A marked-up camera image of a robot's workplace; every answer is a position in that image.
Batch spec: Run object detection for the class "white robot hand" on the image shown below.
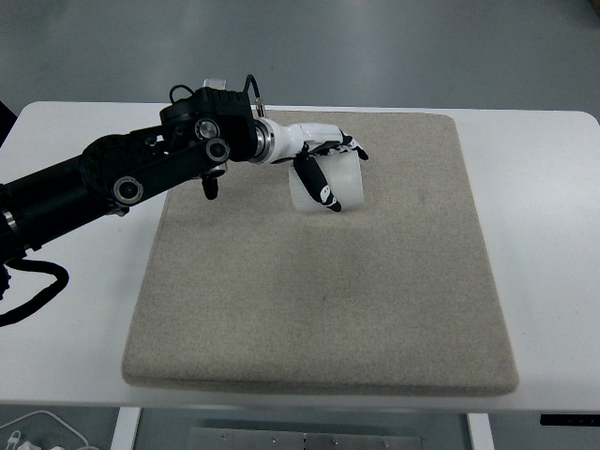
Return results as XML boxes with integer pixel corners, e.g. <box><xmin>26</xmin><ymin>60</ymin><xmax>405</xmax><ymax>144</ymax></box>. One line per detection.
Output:
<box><xmin>256</xmin><ymin>117</ymin><xmax>369</xmax><ymax>212</ymax></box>

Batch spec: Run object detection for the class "white cup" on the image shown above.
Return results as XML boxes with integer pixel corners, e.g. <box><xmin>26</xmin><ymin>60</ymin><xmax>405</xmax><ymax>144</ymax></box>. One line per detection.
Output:
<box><xmin>289</xmin><ymin>152</ymin><xmax>365</xmax><ymax>213</ymax></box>

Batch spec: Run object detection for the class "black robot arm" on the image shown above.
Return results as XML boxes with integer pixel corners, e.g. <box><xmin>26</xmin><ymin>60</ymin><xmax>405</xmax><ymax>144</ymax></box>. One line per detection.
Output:
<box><xmin>1</xmin><ymin>75</ymin><xmax>368</xmax><ymax>263</ymax></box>

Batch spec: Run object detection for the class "upper metal floor plate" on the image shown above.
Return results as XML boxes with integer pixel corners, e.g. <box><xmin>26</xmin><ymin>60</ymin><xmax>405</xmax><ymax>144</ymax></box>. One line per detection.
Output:
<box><xmin>202</xmin><ymin>78</ymin><xmax>227</xmax><ymax>90</ymax></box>

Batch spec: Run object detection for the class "beige felt mat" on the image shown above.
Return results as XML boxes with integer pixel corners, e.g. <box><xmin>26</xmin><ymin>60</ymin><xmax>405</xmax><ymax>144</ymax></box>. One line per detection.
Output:
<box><xmin>122</xmin><ymin>112</ymin><xmax>518</xmax><ymax>397</ymax></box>

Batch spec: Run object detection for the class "white table leg right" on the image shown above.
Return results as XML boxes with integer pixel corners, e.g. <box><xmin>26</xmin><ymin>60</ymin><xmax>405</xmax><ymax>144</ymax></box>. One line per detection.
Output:
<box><xmin>467</xmin><ymin>412</ymin><xmax>495</xmax><ymax>450</ymax></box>

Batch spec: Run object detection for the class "white table leg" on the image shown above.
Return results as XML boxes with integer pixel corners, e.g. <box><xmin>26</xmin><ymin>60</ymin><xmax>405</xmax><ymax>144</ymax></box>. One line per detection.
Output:
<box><xmin>109</xmin><ymin>407</ymin><xmax>142</xmax><ymax>450</ymax></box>
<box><xmin>467</xmin><ymin>412</ymin><xmax>495</xmax><ymax>450</ymax></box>

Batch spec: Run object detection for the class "black desk control panel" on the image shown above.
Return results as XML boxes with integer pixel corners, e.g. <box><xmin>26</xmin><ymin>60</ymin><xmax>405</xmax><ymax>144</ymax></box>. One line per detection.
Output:
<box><xmin>540</xmin><ymin>413</ymin><xmax>600</xmax><ymax>428</ymax></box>

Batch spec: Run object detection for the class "white table leg left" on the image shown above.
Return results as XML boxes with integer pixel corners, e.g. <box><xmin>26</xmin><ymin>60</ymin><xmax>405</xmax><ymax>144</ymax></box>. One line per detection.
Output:
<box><xmin>109</xmin><ymin>407</ymin><xmax>142</xmax><ymax>450</ymax></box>

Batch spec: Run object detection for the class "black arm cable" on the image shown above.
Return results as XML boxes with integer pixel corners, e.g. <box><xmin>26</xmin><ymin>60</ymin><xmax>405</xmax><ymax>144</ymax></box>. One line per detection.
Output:
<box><xmin>0</xmin><ymin>260</ymin><xmax>70</xmax><ymax>328</ymax></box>

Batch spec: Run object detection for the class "grey metal base plate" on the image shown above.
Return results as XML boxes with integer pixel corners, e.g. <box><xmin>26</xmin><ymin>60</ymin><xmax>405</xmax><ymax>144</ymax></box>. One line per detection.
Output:
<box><xmin>187</xmin><ymin>427</ymin><xmax>423</xmax><ymax>450</ymax></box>

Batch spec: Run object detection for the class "white cable under table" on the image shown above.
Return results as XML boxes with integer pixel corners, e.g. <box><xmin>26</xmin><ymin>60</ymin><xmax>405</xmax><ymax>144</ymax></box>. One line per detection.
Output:
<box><xmin>0</xmin><ymin>409</ymin><xmax>90</xmax><ymax>450</ymax></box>

